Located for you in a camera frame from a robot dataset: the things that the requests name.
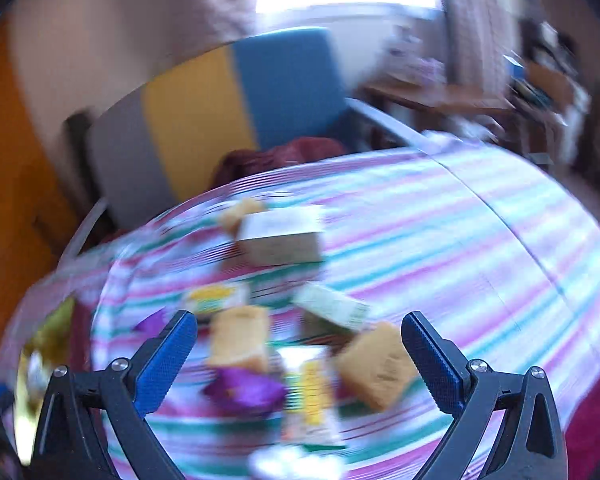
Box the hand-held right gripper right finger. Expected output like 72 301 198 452
401 311 568 480

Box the wooden wardrobe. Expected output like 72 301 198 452
0 25 81 391

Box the green white carton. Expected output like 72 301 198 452
292 282 372 343

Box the maroon cloth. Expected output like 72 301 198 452
212 136 346 188

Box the yellow bread cake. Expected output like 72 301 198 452
336 322 415 413
207 305 272 373
219 199 267 236

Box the yellow white snack packet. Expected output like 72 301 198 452
280 347 346 448

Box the grey yellow blue sofa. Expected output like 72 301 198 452
60 27 431 261

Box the striped tablecloth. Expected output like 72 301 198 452
0 132 600 480

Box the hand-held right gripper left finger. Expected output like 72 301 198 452
30 310 199 480

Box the crumpled white wrapper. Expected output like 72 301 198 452
247 447 346 480

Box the white cardboard box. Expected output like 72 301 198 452
236 206 326 267

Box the wooden desk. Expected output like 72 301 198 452
365 80 516 126

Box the gold tin box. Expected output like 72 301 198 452
17 296 81 466

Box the yellow green snack packet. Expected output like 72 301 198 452
182 282 251 318

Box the purple snack packet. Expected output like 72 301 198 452
132 307 168 336
202 367 287 413

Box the cluttered shelf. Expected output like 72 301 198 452
505 20 593 161

